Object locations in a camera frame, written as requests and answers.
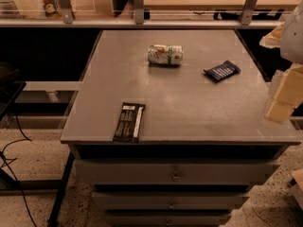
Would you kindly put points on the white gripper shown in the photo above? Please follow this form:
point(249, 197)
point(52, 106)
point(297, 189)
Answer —
point(294, 37)

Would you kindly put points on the green white 7up can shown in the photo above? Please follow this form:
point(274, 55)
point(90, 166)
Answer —
point(165, 54)

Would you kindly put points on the black rxbar chocolate bar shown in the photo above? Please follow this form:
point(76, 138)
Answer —
point(129, 122)

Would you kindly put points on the dark blue snack bar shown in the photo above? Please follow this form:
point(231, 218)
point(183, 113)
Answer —
point(222, 71)

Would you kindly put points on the grey drawer cabinet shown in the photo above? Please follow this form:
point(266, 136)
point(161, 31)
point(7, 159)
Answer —
point(187, 115)

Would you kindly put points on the top drawer with knob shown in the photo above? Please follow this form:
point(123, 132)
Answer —
point(154, 172)

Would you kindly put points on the drawer with knob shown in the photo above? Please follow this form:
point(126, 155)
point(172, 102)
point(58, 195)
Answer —
point(167, 219)
point(169, 201)
point(154, 172)

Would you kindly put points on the middle drawer with knob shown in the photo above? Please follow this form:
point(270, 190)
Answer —
point(169, 201)

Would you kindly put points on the bottom drawer with knob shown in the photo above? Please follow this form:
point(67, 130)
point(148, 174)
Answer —
point(167, 219)

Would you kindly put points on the colourful snack bag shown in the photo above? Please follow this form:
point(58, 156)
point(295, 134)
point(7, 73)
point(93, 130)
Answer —
point(38, 9)

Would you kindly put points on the black side table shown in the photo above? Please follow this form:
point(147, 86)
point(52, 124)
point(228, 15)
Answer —
point(11, 86)

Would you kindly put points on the metal railing post right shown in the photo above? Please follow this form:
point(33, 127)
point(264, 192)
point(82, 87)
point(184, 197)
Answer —
point(247, 12)

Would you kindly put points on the metal railing post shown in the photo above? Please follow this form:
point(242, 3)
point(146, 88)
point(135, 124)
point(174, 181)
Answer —
point(139, 12)
point(67, 13)
point(247, 12)

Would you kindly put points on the metal railing post middle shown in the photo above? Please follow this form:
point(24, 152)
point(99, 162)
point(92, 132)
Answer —
point(139, 12)

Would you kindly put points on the metal railing post left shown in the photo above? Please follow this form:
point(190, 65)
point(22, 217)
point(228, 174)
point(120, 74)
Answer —
point(67, 13)

